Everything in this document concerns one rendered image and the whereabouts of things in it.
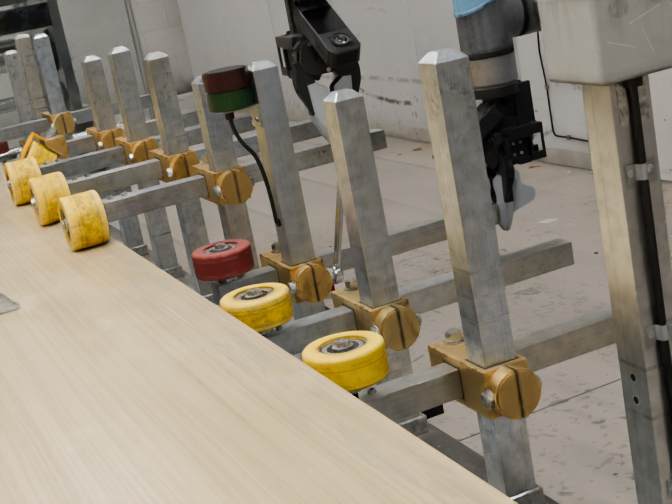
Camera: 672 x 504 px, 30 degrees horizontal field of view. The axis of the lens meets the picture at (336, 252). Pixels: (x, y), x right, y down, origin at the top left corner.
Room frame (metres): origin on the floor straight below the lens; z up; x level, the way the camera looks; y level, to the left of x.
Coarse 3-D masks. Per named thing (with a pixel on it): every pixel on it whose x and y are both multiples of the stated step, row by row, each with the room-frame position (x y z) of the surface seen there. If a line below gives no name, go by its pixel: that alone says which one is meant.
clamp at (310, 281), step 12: (264, 264) 1.67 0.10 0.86; (276, 264) 1.62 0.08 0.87; (288, 264) 1.60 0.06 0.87; (300, 264) 1.59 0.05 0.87; (312, 264) 1.58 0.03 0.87; (288, 276) 1.59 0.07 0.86; (300, 276) 1.57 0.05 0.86; (312, 276) 1.57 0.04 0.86; (324, 276) 1.58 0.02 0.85; (288, 288) 1.58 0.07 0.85; (300, 288) 1.56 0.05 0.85; (312, 288) 1.57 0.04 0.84; (324, 288) 1.57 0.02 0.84; (300, 300) 1.58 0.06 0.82; (312, 300) 1.57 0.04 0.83
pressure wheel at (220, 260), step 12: (228, 240) 1.65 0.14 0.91; (240, 240) 1.63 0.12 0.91; (204, 252) 1.62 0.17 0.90; (216, 252) 1.59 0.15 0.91; (228, 252) 1.58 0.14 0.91; (240, 252) 1.59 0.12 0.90; (204, 264) 1.58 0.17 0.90; (216, 264) 1.58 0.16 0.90; (228, 264) 1.58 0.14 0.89; (240, 264) 1.58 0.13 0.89; (252, 264) 1.60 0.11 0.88; (204, 276) 1.59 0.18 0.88; (216, 276) 1.58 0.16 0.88; (228, 276) 1.58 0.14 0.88
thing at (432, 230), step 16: (496, 208) 1.75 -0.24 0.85; (416, 224) 1.72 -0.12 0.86; (432, 224) 1.71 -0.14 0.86; (496, 224) 1.75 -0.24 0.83; (400, 240) 1.69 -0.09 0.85; (416, 240) 1.70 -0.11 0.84; (432, 240) 1.71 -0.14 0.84; (320, 256) 1.65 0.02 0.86; (256, 272) 1.63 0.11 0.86; (272, 272) 1.62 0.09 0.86; (224, 288) 1.60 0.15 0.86
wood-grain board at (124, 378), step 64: (0, 192) 2.44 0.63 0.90; (0, 256) 1.85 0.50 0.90; (64, 256) 1.77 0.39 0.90; (128, 256) 1.69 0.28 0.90; (0, 320) 1.49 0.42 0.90; (64, 320) 1.43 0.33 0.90; (128, 320) 1.38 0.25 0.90; (192, 320) 1.33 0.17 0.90; (0, 384) 1.23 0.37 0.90; (64, 384) 1.19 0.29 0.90; (128, 384) 1.16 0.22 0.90; (192, 384) 1.12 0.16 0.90; (256, 384) 1.09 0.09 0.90; (320, 384) 1.06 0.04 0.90; (0, 448) 1.05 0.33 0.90; (64, 448) 1.02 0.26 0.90; (128, 448) 0.99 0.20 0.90; (192, 448) 0.97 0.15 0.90; (256, 448) 0.94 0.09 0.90; (320, 448) 0.92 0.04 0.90; (384, 448) 0.89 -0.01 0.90
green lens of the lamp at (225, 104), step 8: (248, 88) 1.58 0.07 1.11; (208, 96) 1.58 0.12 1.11; (216, 96) 1.57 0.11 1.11; (224, 96) 1.57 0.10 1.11; (232, 96) 1.57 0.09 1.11; (240, 96) 1.57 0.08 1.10; (248, 96) 1.58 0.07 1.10; (208, 104) 1.59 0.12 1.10; (216, 104) 1.57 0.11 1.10; (224, 104) 1.57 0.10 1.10; (232, 104) 1.57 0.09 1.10; (240, 104) 1.57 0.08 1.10; (248, 104) 1.57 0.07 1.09
